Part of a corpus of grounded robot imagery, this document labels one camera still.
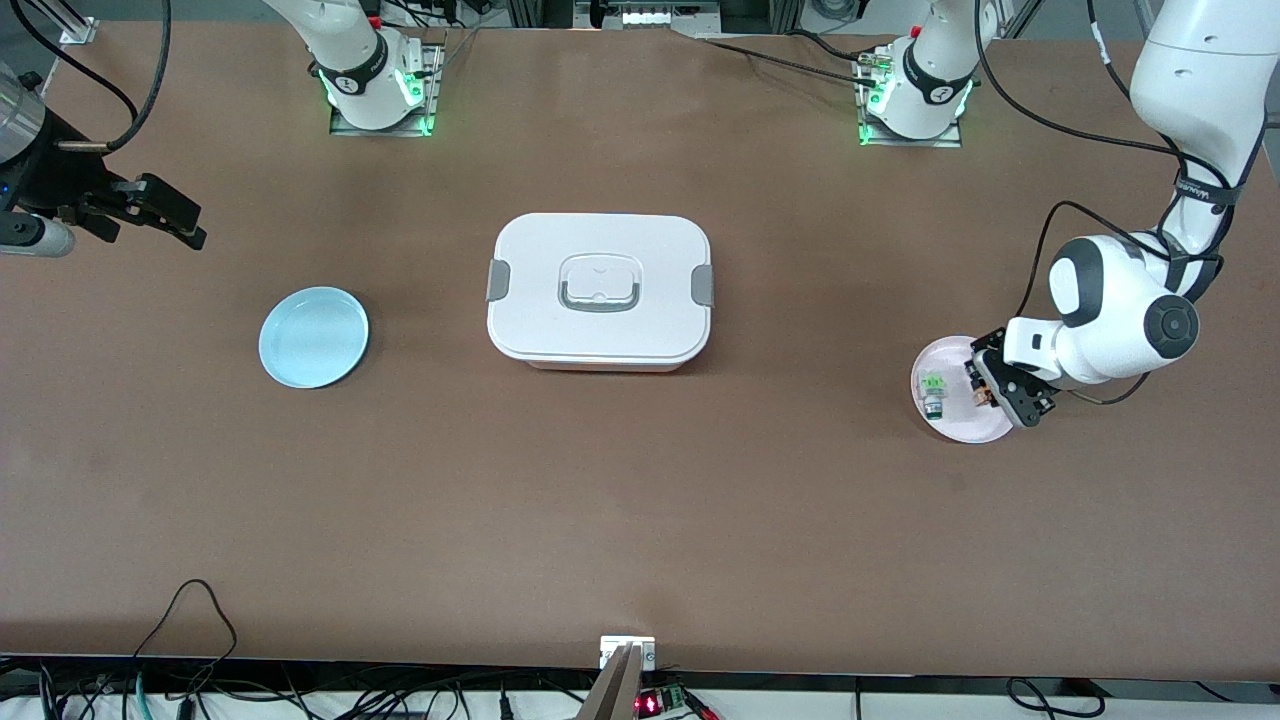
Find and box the red lit electronic module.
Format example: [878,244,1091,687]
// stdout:
[635,686,693,719]

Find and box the black looped table cable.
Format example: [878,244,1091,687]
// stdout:
[130,578,239,691]

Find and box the white lidded lunch box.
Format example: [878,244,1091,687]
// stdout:
[486,212,716,373]

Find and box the black coiled cable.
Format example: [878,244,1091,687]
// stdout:
[1005,678,1111,719]

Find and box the pink round plate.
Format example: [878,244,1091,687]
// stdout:
[910,335,1024,444]

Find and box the light blue round plate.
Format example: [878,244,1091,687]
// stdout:
[258,286,370,390]

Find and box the white table edge bracket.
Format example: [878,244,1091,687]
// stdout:
[600,636,657,671]

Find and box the grey metal wedge bar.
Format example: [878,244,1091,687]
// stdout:
[580,643,646,720]

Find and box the black cable to arm base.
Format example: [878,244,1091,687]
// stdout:
[690,33,883,89]

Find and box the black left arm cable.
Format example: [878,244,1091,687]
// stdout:
[975,0,1261,406]

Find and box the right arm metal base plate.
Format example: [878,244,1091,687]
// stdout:
[330,30,447,138]

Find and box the black metal equipment frame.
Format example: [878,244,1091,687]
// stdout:
[505,0,801,31]

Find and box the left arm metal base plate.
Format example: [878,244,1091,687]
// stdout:
[857,45,964,149]

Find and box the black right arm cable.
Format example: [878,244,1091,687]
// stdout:
[10,0,171,151]

